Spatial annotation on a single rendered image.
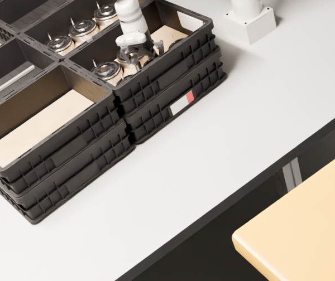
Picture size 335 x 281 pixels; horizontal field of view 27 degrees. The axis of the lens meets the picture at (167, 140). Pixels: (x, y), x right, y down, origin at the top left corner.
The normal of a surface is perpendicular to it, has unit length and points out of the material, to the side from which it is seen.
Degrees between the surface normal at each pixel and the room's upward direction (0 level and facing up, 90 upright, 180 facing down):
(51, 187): 90
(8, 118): 90
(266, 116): 0
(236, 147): 0
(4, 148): 0
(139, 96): 90
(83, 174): 90
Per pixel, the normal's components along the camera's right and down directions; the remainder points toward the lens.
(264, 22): 0.55, 0.43
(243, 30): -0.79, 0.54
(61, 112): -0.26, -0.72
